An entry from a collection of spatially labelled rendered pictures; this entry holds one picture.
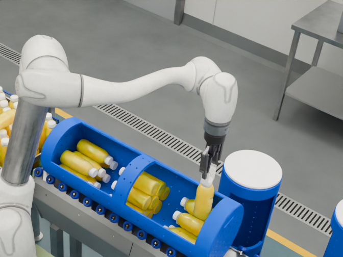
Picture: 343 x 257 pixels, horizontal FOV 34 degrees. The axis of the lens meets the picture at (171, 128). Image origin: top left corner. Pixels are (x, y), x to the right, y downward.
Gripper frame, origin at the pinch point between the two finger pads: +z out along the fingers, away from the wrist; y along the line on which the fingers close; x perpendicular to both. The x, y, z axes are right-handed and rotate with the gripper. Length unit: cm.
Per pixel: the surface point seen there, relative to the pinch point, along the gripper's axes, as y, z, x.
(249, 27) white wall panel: 339, 110, 140
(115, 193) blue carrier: -8.1, 24.8, 35.7
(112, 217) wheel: -6, 43, 39
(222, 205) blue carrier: 5.3, 16.1, -5.7
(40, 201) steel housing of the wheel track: -8, 56, 80
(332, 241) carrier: 49, 48, -42
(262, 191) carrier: 47, 38, -6
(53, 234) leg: -4, 80, 76
